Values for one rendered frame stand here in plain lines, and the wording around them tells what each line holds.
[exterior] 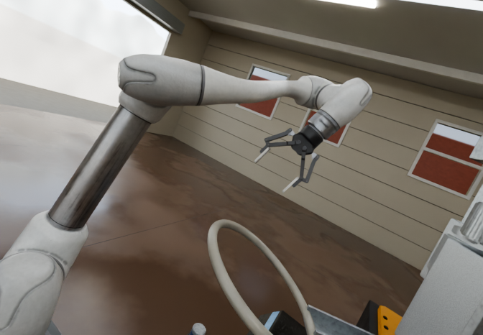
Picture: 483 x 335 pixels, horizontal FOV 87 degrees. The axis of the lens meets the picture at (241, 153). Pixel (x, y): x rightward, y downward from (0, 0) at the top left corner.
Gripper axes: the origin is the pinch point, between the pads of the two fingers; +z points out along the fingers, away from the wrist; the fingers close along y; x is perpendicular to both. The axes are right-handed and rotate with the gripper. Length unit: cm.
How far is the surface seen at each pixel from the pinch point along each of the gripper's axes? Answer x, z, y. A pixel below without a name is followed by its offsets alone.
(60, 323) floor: 50, 166, -27
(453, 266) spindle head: 14, -22, 62
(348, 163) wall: 625, -107, 71
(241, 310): -23.9, 25.5, 20.7
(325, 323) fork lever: 13, 23, 50
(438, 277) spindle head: 17, -16, 63
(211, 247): -15.5, 25.3, 4.6
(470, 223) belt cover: 11, -34, 54
